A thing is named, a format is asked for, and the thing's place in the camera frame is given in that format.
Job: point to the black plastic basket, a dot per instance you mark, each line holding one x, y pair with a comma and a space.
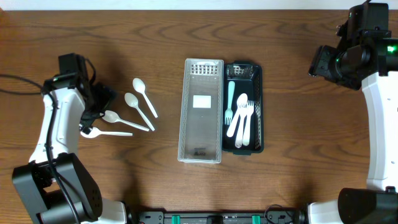
248, 79

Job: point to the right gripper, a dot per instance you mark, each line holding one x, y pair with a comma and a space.
324, 64

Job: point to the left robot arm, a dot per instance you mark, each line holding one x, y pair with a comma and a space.
54, 186

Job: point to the white label in basket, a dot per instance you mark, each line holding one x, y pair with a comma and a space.
202, 101

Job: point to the white spoon lowest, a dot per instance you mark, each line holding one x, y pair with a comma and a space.
94, 132

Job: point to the black mounting rail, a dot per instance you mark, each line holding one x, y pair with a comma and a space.
270, 216

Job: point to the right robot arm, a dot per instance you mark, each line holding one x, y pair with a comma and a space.
369, 66

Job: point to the white fork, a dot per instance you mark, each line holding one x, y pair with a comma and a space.
228, 115
246, 133
239, 136

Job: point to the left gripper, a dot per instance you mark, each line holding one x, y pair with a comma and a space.
101, 101

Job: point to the white spoon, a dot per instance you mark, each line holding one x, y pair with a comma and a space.
140, 87
133, 102
113, 117
241, 104

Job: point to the clear plastic basket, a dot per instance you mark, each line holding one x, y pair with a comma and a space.
200, 133

